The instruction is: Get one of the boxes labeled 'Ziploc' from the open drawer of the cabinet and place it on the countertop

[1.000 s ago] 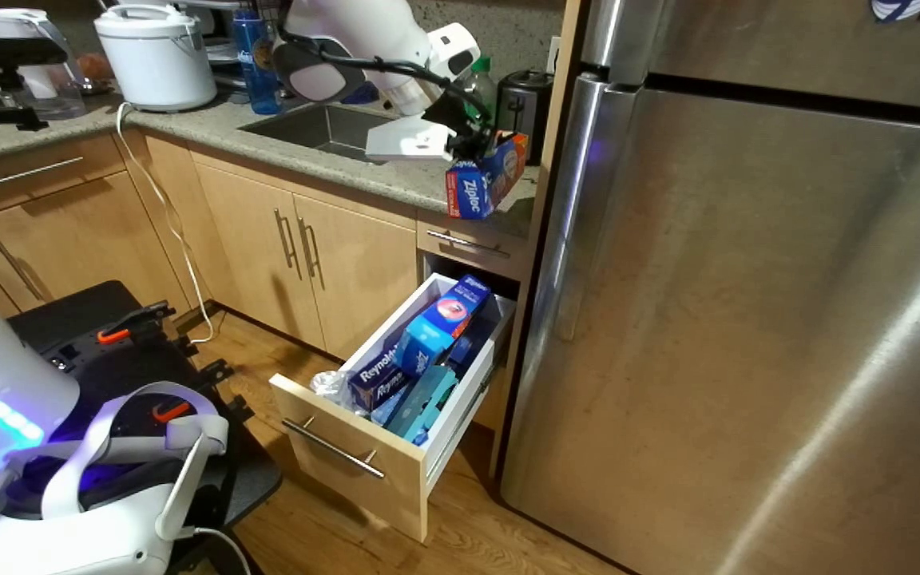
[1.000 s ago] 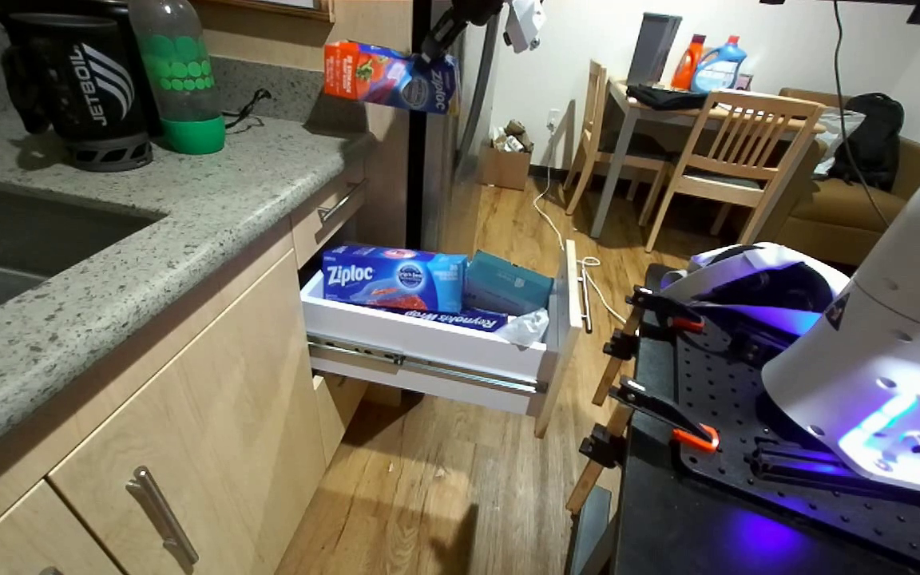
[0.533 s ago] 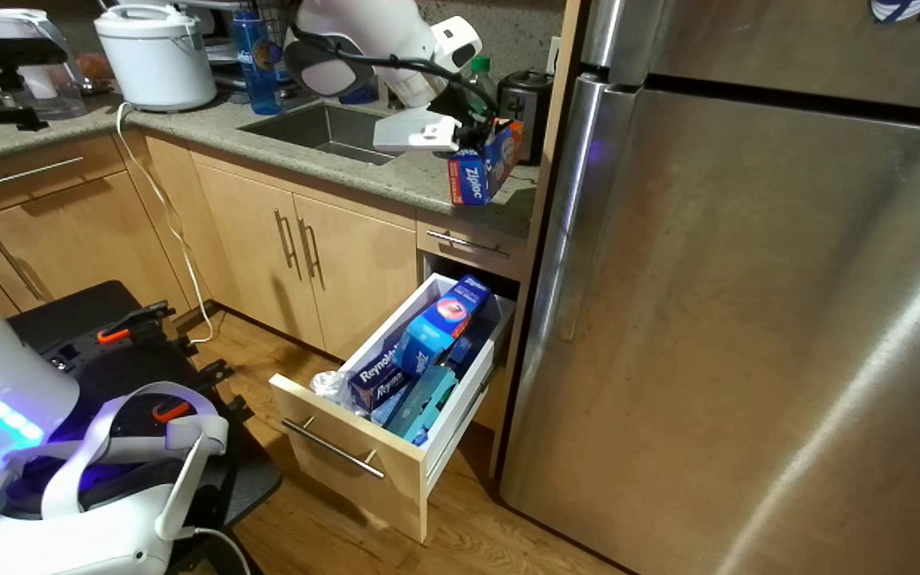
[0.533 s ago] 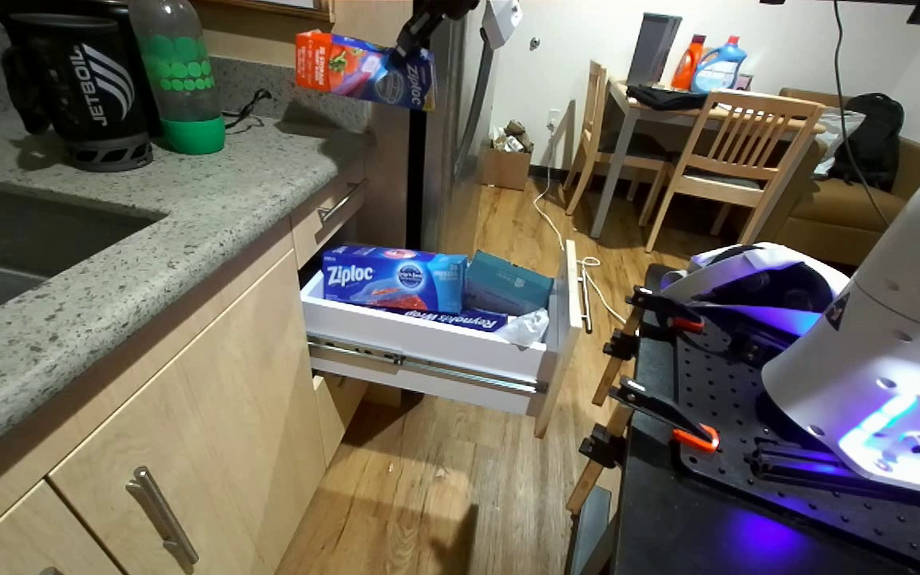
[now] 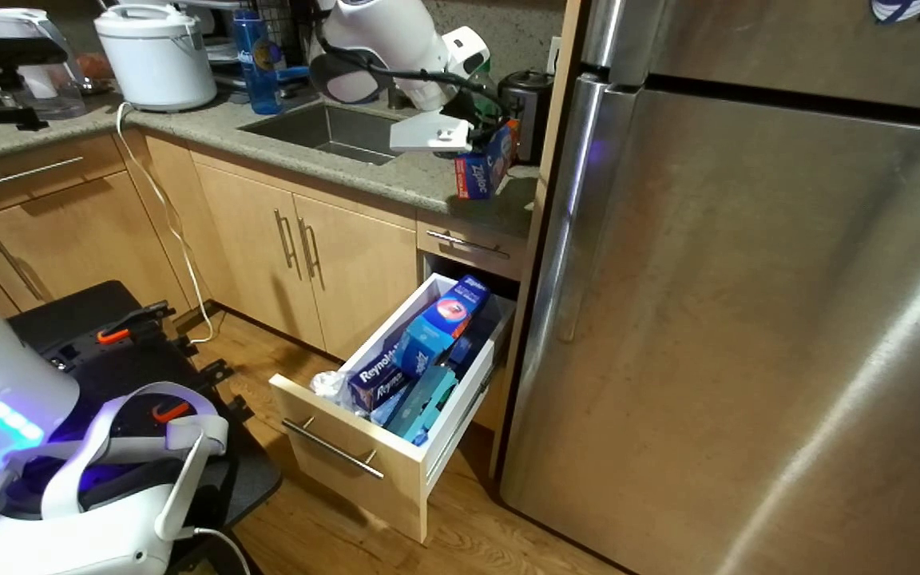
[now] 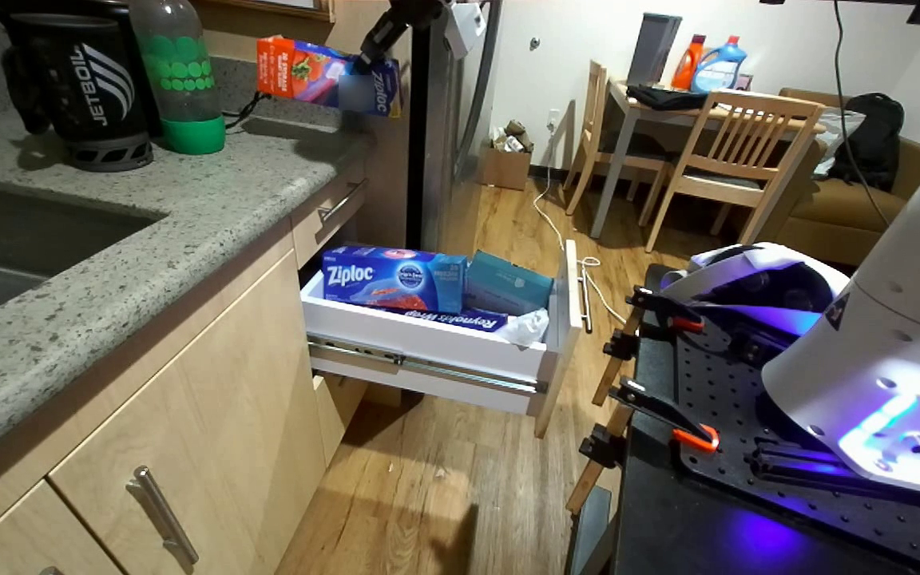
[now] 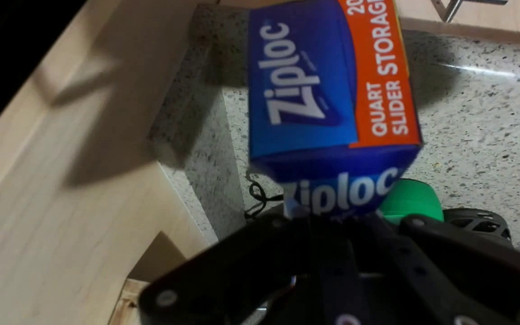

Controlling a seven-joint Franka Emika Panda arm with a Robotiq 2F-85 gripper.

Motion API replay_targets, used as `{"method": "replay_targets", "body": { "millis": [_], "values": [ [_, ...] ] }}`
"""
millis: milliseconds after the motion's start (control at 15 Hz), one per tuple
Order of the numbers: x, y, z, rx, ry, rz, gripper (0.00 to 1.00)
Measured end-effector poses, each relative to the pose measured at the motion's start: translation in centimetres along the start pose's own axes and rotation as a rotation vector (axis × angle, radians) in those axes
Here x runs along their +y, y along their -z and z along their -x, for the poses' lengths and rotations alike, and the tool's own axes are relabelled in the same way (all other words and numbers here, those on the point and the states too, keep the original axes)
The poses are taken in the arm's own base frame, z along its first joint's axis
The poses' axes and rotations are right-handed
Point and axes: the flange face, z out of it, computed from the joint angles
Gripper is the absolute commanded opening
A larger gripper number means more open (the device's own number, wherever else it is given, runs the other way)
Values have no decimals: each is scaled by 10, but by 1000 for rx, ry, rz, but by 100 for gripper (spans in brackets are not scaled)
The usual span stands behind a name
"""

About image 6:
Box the grey laptop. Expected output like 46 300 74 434
623 10 688 90

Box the white-legged dining table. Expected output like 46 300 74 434
588 80 868 239

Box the black power cord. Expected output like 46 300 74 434
222 90 270 134

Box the black hanging cable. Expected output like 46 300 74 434
826 0 868 204

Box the dark blue Ziploc box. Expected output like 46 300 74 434
415 303 515 334

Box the green soda bottle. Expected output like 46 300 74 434
122 0 234 158

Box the orange detergent bottle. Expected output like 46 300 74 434
671 32 713 94

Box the stainless steel refrigerator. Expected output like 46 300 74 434
404 0 509 256

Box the black orange bar clamp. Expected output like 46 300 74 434
574 375 724 477
600 281 713 366

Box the white open drawer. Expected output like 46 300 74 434
298 237 588 441

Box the light wood base cabinet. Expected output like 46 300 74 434
0 157 378 575

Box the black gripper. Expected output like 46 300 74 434
358 0 446 68

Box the steel open drawer handle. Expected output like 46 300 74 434
574 251 598 334

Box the black bag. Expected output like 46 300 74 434
826 90 908 194

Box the blue Ziploc bag box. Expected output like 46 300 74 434
320 242 472 319

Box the steel cabinet door handle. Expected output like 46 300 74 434
123 460 203 575

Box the black Jetboil cooking cup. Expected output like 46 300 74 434
0 0 161 176

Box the small closed wood drawer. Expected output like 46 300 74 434
287 166 374 270

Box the orange-ended Ziploc box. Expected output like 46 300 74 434
251 32 400 118

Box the steel small drawer handle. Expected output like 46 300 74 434
313 176 374 225

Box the white plastic bag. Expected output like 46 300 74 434
497 305 556 355

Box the teal Lifegogo box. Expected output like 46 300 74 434
464 249 556 319

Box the black perforated robot cart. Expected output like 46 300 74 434
609 266 920 575

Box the tan sofa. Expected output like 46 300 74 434
775 90 920 270

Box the white floor cable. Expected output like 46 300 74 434
530 190 633 329

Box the black cloth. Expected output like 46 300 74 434
629 80 713 116

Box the slat-back wooden chair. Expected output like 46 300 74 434
642 90 826 256

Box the brown cardboard box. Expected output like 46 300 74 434
478 132 536 194

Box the steel kitchen sink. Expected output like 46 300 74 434
0 172 171 334

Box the clear blue detergent bottle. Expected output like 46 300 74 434
691 32 752 98

